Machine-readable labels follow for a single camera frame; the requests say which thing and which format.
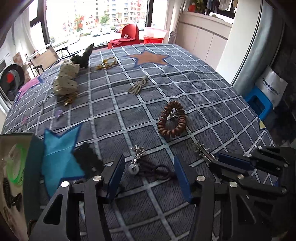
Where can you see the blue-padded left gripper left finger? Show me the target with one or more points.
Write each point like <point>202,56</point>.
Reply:
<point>111,178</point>

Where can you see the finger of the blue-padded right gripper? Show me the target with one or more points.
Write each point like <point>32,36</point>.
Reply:
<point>236,160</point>

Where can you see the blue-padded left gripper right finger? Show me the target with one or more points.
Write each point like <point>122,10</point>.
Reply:
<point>187,179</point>

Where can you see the silver star hair clip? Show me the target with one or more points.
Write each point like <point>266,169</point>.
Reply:
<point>203,152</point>

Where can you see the black hair claw clip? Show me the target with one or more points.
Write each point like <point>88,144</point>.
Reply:
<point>17,201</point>

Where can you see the beige jewelry tray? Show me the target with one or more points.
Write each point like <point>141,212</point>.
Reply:
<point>12,220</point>

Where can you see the blue plastic stool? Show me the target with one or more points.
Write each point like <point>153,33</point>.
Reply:
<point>259,102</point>

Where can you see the grey plaid bedspread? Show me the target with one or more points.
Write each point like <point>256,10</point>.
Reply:
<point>184,101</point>

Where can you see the white shopping bag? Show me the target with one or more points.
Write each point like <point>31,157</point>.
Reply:
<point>271,85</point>

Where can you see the green translucent bangle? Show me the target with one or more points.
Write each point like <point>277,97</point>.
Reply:
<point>15,164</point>

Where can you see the wooden folding chair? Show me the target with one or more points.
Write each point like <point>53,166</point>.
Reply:
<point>46,57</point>

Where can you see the white washing machine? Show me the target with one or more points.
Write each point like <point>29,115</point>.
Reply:
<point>12,79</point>

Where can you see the red plastic chair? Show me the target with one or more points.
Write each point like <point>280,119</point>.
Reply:
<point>129,36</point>

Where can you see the red plastic basin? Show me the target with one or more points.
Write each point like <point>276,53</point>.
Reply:
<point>154,35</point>

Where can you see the beige wall cabinet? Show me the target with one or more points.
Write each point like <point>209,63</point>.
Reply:
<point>203,36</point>

